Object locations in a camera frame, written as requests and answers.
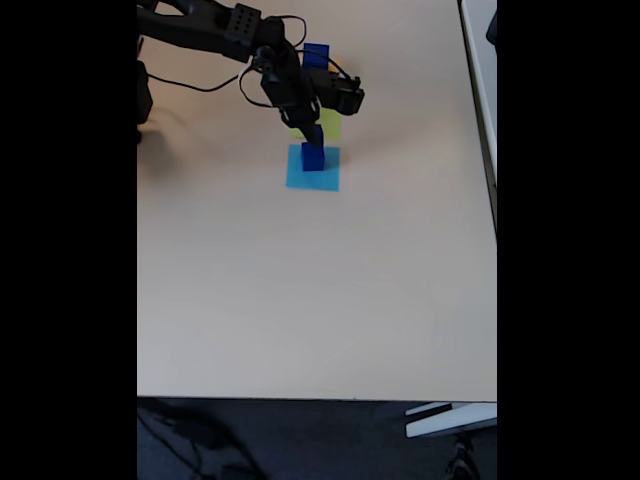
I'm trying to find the medium blue cube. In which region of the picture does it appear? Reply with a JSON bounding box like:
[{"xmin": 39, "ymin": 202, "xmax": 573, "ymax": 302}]
[{"xmin": 301, "ymin": 142, "xmax": 327, "ymax": 173}]

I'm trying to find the green paper square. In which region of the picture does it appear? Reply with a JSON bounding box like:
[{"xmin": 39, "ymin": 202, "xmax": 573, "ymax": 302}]
[{"xmin": 288, "ymin": 107, "xmax": 344, "ymax": 141}]

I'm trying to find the light blue paper square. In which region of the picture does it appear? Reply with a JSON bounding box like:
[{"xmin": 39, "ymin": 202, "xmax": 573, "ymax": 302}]
[{"xmin": 284, "ymin": 143, "xmax": 341, "ymax": 193}]

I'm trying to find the large blue cube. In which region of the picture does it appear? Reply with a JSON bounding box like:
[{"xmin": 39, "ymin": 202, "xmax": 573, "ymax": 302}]
[{"xmin": 302, "ymin": 43, "xmax": 332, "ymax": 70}]

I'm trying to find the white neighbouring table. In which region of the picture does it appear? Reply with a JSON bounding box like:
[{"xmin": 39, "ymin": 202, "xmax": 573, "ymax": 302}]
[{"xmin": 457, "ymin": 0, "xmax": 498, "ymax": 236}]

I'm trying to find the white table foot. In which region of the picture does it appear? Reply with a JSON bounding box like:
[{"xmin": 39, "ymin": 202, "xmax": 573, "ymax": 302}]
[{"xmin": 404, "ymin": 402, "xmax": 498, "ymax": 440}]

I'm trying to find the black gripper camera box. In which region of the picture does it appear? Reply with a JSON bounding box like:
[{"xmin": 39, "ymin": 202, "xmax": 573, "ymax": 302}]
[{"xmin": 305, "ymin": 67, "xmax": 366, "ymax": 118}]

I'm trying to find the black floor cable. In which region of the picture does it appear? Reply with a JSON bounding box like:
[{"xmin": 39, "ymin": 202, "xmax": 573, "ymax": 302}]
[{"xmin": 137, "ymin": 399, "xmax": 261, "ymax": 480}]

